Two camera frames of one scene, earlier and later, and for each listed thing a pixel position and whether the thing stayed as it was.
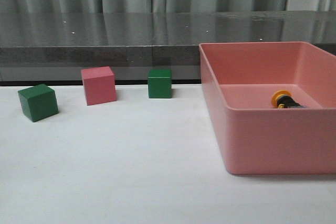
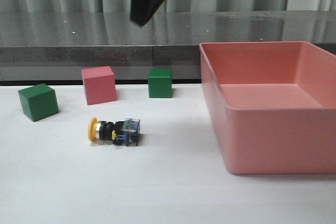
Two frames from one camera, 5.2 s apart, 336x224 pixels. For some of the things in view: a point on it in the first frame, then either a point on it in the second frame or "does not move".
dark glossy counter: (52, 48) does not move
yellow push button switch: (283, 99) → (125, 132)
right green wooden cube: (159, 82) does not move
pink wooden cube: (98, 85) does not move
